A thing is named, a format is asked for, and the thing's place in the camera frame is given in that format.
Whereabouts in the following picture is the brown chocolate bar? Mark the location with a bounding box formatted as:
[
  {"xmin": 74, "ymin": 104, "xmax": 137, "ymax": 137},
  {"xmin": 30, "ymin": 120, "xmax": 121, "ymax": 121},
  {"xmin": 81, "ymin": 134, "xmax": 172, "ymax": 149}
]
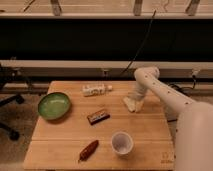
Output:
[{"xmin": 87, "ymin": 109, "xmax": 110, "ymax": 125}]

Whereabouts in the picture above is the black office chair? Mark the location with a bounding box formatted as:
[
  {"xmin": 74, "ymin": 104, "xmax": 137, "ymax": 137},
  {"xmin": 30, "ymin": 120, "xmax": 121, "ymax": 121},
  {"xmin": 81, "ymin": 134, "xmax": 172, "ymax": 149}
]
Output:
[{"xmin": 0, "ymin": 63, "xmax": 26, "ymax": 141}]

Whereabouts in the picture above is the black floor cable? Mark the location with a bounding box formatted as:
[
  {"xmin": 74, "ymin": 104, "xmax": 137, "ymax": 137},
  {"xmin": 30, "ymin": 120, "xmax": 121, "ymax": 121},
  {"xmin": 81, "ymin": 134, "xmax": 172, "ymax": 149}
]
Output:
[{"xmin": 165, "ymin": 74, "xmax": 198, "ymax": 123}]

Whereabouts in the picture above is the green bowl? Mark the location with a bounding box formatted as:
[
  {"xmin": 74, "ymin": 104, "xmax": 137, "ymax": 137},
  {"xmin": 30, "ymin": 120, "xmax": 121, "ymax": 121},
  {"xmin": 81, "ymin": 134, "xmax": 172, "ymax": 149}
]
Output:
[{"xmin": 38, "ymin": 92, "xmax": 71, "ymax": 120}]

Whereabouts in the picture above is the white plastic bottle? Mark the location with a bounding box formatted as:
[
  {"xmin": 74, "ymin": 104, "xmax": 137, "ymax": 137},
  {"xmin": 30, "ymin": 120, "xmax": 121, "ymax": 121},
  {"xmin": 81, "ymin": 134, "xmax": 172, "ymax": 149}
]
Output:
[{"xmin": 82, "ymin": 84, "xmax": 113, "ymax": 97}]

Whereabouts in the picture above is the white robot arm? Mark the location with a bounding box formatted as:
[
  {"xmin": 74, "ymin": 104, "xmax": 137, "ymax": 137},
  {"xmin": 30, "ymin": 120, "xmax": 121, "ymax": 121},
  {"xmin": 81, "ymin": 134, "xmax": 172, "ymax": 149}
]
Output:
[{"xmin": 133, "ymin": 67, "xmax": 213, "ymax": 171}]

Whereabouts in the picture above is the black hanging cable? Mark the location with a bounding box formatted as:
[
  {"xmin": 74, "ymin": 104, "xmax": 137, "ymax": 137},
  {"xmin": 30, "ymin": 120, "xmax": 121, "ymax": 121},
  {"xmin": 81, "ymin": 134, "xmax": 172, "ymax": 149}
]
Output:
[{"xmin": 118, "ymin": 9, "xmax": 157, "ymax": 78}]

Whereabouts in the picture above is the white ceramic cup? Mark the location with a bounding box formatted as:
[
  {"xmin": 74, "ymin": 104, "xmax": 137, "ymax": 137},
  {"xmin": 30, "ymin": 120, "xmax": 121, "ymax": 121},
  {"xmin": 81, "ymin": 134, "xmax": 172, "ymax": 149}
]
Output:
[{"xmin": 111, "ymin": 131, "xmax": 134, "ymax": 157}]

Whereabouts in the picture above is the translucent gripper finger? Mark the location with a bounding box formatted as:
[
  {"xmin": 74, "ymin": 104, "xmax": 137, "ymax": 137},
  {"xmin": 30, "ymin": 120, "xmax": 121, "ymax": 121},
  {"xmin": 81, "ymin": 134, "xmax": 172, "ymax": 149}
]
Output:
[{"xmin": 135, "ymin": 100, "xmax": 144, "ymax": 112}]

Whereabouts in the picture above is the white sponge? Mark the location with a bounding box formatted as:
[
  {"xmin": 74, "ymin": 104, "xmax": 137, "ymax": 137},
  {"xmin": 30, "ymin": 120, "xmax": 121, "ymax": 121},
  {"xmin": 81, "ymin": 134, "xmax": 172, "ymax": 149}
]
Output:
[{"xmin": 123, "ymin": 97, "xmax": 136, "ymax": 112}]

